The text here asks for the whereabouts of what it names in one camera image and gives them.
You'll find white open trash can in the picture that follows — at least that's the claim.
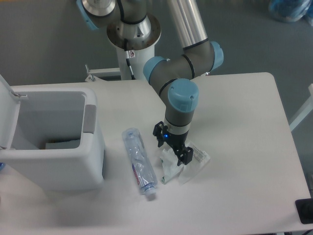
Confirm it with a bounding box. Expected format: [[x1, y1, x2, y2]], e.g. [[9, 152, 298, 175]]
[[0, 78, 105, 190]]

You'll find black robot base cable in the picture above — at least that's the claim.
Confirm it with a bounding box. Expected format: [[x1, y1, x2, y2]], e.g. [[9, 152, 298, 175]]
[[123, 38, 136, 80]]

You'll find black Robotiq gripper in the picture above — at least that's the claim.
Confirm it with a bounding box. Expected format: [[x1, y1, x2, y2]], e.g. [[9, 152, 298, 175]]
[[153, 121, 194, 166]]

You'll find white pedestal foot frame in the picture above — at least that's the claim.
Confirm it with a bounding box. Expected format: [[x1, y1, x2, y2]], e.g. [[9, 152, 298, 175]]
[[85, 64, 121, 82]]

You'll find white plastic wrapper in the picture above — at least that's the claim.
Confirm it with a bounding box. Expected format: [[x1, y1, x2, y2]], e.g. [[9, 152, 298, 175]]
[[160, 140, 211, 185]]

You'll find black device at table edge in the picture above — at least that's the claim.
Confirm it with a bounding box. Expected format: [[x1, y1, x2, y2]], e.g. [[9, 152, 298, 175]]
[[295, 198, 313, 224]]

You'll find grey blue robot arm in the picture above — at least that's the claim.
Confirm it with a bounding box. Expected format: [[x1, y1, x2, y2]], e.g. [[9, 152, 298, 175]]
[[76, 0, 224, 165]]

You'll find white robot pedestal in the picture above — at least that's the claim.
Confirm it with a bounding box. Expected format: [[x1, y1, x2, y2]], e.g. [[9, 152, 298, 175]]
[[106, 14, 162, 80]]

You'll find crushed clear plastic bottle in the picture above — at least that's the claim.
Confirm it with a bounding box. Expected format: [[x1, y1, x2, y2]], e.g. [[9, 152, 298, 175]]
[[122, 128, 157, 201]]

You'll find blue plastic bag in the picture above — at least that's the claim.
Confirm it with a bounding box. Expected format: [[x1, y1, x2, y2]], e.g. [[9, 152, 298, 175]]
[[268, 0, 313, 23]]

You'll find white frame leg right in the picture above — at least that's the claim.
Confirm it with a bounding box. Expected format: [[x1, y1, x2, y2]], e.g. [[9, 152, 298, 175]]
[[289, 84, 313, 132]]

